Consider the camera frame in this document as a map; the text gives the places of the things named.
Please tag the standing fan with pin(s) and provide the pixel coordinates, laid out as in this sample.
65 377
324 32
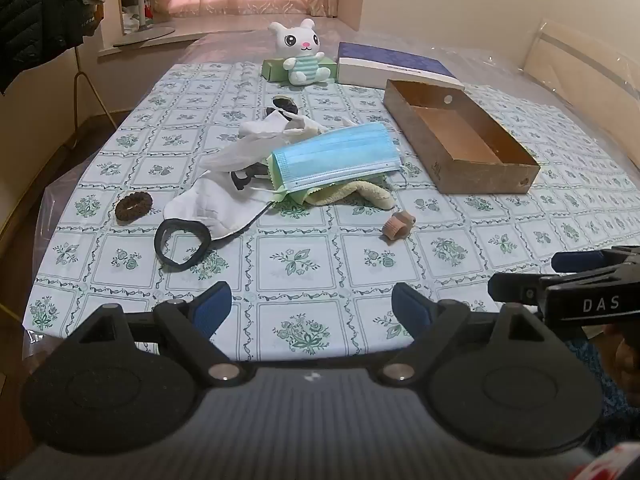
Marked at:
145 32

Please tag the purple and white flat box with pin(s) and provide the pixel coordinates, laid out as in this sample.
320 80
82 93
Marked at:
390 60

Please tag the white plush bunny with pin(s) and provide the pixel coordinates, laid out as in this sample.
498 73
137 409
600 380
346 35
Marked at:
300 42

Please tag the floral checked tablecloth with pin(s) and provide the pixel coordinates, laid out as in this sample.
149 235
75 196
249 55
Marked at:
300 260

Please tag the yellow fuzzy towel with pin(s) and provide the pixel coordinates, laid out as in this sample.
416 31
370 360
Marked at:
370 195

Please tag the blue face mask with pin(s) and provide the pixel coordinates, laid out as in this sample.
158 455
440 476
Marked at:
335 157

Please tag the green cleaning cloth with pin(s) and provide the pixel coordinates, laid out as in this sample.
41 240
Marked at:
280 192

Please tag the green cardboard box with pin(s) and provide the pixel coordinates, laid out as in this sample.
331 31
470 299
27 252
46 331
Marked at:
274 69

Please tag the white face mask black edging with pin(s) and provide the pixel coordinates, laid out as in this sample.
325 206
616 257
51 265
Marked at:
205 205

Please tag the small pink elastic band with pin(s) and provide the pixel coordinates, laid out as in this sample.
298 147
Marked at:
397 225

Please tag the brown cardboard box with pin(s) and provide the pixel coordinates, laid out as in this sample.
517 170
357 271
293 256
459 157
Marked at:
410 125

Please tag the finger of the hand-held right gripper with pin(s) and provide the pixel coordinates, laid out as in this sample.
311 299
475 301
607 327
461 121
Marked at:
575 261
510 287

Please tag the black down jacket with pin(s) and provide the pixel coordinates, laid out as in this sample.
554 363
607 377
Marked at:
20 10

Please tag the gold coat rack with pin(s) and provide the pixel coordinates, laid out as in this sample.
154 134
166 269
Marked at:
76 85

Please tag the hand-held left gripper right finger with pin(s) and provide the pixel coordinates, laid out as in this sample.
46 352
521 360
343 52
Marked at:
410 305

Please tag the person's right hand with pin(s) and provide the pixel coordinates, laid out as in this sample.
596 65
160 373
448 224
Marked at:
629 365

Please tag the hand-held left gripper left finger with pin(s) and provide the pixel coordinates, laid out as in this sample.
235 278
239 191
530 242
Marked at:
212 305

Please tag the black hair band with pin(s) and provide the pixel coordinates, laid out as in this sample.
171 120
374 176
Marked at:
160 250

